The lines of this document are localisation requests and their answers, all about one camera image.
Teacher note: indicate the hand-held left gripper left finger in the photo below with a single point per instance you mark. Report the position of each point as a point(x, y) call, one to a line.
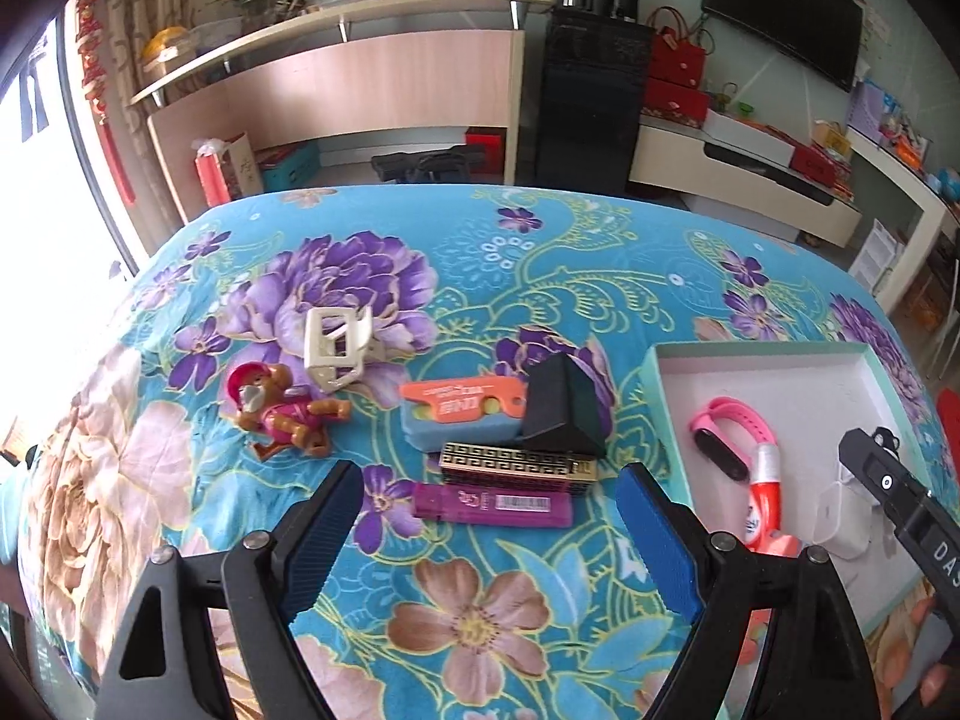
point(322, 540)

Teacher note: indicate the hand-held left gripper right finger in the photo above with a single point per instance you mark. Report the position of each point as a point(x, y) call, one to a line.
point(660, 540)

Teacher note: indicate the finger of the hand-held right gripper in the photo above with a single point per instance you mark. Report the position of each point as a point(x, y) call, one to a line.
point(885, 481)
point(885, 436)

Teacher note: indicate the white charger with round hole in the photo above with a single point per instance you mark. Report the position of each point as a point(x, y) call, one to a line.
point(840, 525)

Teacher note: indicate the shallow white and teal box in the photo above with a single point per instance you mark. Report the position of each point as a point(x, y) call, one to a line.
point(795, 390)

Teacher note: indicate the pink smart band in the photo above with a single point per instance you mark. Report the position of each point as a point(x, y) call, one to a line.
point(716, 454)

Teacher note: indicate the red glue bottle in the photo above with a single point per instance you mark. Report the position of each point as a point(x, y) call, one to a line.
point(761, 510)

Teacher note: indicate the brown toy dog figure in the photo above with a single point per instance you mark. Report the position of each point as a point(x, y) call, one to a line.
point(289, 416)

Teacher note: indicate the white hair claw clip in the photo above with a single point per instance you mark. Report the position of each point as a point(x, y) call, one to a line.
point(334, 377)

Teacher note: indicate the blue block with orange label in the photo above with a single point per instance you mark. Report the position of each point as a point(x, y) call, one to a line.
point(450, 431)

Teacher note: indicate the black power adapter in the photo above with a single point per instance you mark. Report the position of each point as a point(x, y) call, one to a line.
point(559, 405)

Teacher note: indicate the purple tube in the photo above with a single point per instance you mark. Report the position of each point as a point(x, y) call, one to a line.
point(487, 504)

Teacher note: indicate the gold patterned lighter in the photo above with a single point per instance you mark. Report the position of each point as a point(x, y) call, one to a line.
point(510, 461)

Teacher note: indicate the person's right hand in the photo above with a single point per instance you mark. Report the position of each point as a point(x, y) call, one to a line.
point(936, 681)

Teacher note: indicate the white printed paper board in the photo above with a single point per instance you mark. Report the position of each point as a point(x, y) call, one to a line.
point(877, 255)

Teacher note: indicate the white desk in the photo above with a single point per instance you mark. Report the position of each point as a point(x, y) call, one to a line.
point(911, 195)

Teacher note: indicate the red flat boxes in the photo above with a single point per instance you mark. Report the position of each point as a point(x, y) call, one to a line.
point(821, 165)

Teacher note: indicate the white television stand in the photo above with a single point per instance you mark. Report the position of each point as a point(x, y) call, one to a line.
point(750, 187)

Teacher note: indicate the floral blanket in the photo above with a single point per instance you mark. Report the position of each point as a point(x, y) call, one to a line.
point(465, 277)

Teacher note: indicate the purple desk organizer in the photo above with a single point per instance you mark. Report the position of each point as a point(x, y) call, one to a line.
point(870, 109)

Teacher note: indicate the white flat box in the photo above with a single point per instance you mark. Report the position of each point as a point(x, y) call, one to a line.
point(750, 136)

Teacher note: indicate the blue crate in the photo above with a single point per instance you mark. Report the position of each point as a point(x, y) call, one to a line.
point(289, 169)

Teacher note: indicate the pink gift bag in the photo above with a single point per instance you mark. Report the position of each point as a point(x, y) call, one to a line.
point(217, 172)

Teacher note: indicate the black bag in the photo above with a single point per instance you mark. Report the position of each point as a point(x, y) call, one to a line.
point(427, 165)

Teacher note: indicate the red gift box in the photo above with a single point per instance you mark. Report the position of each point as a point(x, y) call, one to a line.
point(675, 101)

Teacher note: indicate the small red box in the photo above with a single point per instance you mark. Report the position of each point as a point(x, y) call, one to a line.
point(487, 146)

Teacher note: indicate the red handbag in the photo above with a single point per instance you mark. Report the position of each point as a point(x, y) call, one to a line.
point(675, 52)

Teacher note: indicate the black water dispenser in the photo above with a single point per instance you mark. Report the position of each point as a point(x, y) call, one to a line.
point(592, 105)

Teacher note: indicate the curved wooden counter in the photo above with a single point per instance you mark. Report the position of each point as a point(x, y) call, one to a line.
point(375, 82)

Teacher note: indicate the yellow bag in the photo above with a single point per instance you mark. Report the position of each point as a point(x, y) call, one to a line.
point(165, 45)

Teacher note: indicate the red knot hanging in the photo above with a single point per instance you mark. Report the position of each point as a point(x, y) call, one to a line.
point(94, 67)

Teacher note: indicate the patterned curtain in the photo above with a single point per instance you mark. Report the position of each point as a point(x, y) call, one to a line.
point(150, 22)

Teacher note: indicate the wall television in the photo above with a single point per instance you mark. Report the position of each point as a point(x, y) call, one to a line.
point(780, 7)

